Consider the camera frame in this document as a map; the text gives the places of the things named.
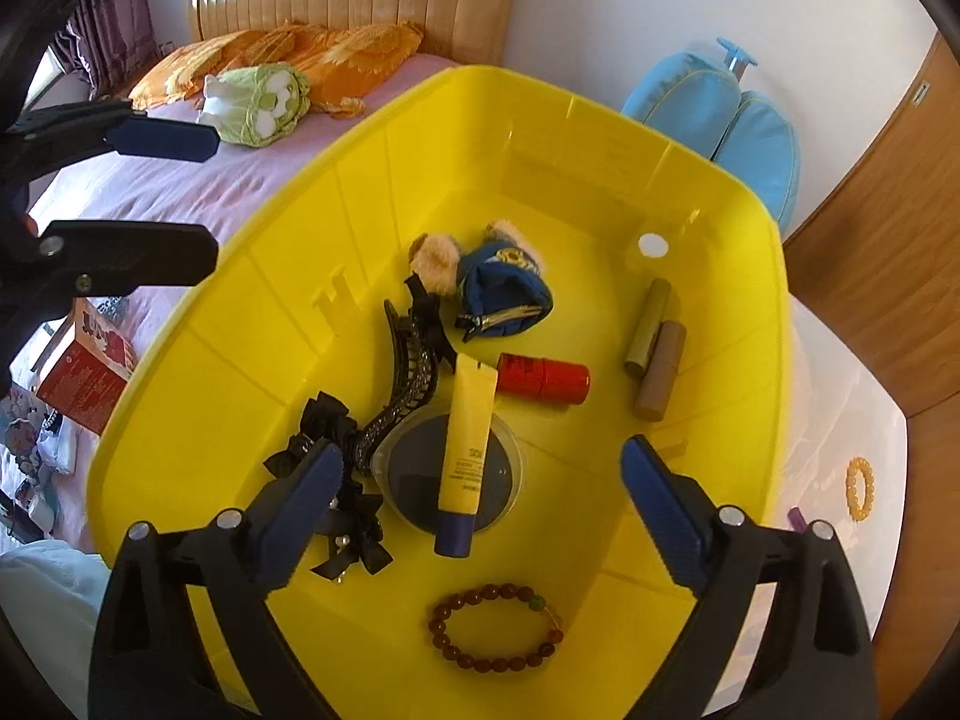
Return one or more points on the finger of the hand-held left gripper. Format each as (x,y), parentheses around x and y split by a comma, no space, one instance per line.
(142,255)
(161,139)

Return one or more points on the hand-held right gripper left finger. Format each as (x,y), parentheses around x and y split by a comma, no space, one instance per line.
(296,517)

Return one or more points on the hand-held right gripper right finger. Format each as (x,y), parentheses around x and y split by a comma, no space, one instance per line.
(664,514)

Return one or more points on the black bow hair clip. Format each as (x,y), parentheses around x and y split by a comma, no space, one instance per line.
(364,532)

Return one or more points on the round clear container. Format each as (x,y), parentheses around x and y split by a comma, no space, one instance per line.
(409,480)

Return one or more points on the pink lipstick tube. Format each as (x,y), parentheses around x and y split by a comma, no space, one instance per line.
(660,379)

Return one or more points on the black hair claw clip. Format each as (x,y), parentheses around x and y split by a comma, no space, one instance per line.
(412,382)

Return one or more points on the yellow tube with blue cap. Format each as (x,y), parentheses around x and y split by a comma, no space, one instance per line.
(469,427)

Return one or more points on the yellow plastic bin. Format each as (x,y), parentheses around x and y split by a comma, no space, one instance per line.
(585,187)

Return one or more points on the person's left hand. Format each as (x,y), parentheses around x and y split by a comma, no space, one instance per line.
(31,226)

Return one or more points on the green cabbage plush toy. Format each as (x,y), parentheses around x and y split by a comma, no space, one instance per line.
(255,105)

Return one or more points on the red cardboard box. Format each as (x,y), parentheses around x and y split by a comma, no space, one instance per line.
(82,382)

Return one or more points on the purple curtain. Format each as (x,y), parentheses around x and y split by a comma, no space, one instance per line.
(120,15)

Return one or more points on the small purple tube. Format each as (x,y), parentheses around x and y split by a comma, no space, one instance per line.
(797,519)

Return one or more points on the white bedding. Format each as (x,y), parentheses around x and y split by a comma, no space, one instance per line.
(45,600)

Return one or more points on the wooden wardrobe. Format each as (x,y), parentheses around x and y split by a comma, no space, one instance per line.
(885,240)

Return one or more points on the blue cushioned chair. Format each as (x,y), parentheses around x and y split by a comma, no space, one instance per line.
(690,105)

